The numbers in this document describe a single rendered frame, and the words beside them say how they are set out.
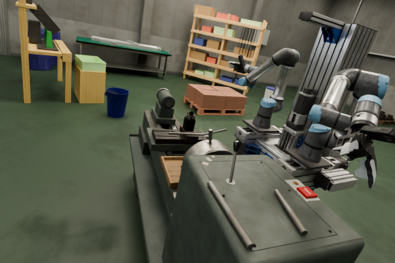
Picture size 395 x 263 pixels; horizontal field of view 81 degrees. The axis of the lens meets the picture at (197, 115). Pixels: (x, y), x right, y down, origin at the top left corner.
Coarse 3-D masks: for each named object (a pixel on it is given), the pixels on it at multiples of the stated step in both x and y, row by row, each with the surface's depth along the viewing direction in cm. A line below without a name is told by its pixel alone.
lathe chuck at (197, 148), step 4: (204, 140) 130; (208, 140) 130; (212, 140) 130; (216, 140) 132; (196, 144) 128; (200, 144) 127; (204, 144) 126; (208, 144) 126; (212, 144) 126; (216, 144) 126; (220, 144) 128; (224, 144) 131; (192, 148) 128; (196, 148) 126; (200, 148) 124; (204, 148) 123; (208, 148) 123; (228, 148) 131; (188, 152) 128; (192, 152) 125; (196, 152) 123; (200, 152) 122; (184, 156) 129
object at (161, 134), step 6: (156, 132) 186; (162, 132) 188; (168, 132) 190; (198, 132) 202; (156, 138) 176; (162, 138) 178; (168, 138) 180; (174, 138) 182; (180, 138) 185; (204, 138) 194
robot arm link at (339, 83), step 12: (348, 72) 116; (336, 84) 111; (348, 84) 115; (324, 96) 106; (336, 96) 103; (312, 108) 98; (324, 108) 97; (336, 108) 99; (312, 120) 99; (324, 120) 95; (336, 120) 93
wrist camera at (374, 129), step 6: (366, 126) 76; (372, 126) 74; (366, 132) 75; (372, 132) 72; (378, 132) 70; (384, 132) 68; (390, 132) 67; (372, 138) 75; (378, 138) 72; (384, 138) 69; (390, 138) 67
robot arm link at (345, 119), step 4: (340, 116) 93; (344, 116) 92; (348, 116) 92; (340, 120) 92; (344, 120) 92; (348, 120) 91; (336, 124) 93; (340, 124) 92; (344, 124) 92; (348, 124) 91; (336, 128) 94; (340, 128) 93; (344, 128) 92; (344, 132) 94
